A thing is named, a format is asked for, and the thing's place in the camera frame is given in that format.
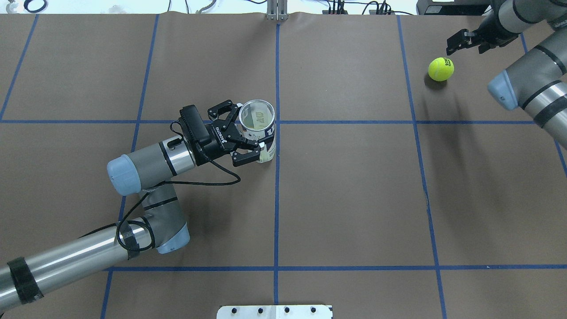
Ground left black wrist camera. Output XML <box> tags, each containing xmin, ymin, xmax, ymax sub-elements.
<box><xmin>179</xmin><ymin>105</ymin><xmax>211</xmax><ymax>146</ymax></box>

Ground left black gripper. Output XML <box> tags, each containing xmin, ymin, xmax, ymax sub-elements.
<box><xmin>195</xmin><ymin>100</ymin><xmax>261</xmax><ymax>167</ymax></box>

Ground Roland Garros yellow tennis ball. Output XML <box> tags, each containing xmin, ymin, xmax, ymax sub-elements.
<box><xmin>427</xmin><ymin>57</ymin><xmax>455</xmax><ymax>82</ymax></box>

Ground aluminium frame post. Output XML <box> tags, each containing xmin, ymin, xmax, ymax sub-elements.
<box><xmin>266</xmin><ymin>0</ymin><xmax>289</xmax><ymax>22</ymax></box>

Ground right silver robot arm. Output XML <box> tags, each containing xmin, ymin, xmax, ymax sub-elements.
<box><xmin>446</xmin><ymin>0</ymin><xmax>567</xmax><ymax>147</ymax></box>

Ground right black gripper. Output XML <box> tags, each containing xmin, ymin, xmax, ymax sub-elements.
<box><xmin>446</xmin><ymin>16</ymin><xmax>519</xmax><ymax>56</ymax></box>

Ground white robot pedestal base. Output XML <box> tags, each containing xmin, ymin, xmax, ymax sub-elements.
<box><xmin>216</xmin><ymin>304</ymin><xmax>334</xmax><ymax>319</ymax></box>

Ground black box with label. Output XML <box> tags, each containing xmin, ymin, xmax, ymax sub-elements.
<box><xmin>416</xmin><ymin>0</ymin><xmax>491</xmax><ymax>16</ymax></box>

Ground clear plastic tennis ball can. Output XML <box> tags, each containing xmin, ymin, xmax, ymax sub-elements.
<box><xmin>238</xmin><ymin>99</ymin><xmax>276</xmax><ymax>141</ymax></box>

